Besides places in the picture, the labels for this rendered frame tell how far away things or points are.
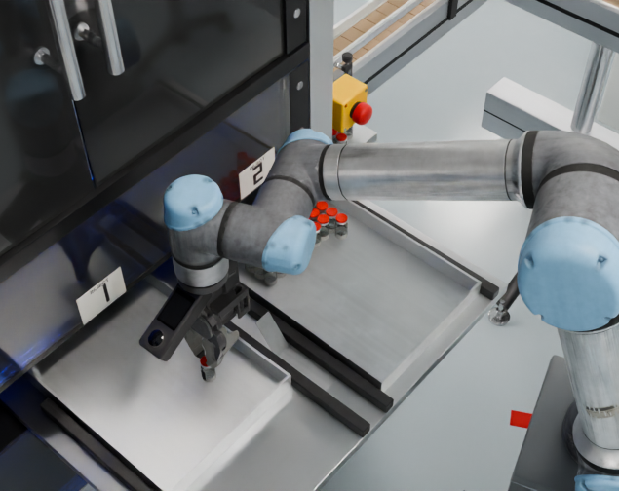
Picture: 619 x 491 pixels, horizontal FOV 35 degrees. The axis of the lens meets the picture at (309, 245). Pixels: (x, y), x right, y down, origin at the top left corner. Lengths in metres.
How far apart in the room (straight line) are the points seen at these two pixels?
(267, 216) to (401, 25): 0.94
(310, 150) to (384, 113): 1.99
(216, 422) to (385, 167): 0.50
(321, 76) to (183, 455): 0.65
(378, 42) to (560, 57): 1.62
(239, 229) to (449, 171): 0.27
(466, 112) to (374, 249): 1.66
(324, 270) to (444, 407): 0.97
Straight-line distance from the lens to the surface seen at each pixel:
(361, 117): 1.77
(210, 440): 1.50
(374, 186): 1.27
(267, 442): 1.50
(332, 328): 1.61
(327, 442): 1.50
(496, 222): 2.99
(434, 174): 1.23
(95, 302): 1.50
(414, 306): 1.64
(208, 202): 1.24
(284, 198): 1.26
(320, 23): 1.60
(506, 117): 2.56
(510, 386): 2.64
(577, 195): 1.11
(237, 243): 1.24
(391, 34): 2.08
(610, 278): 1.07
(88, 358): 1.62
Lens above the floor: 2.18
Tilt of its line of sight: 49 degrees down
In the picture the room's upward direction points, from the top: 1 degrees counter-clockwise
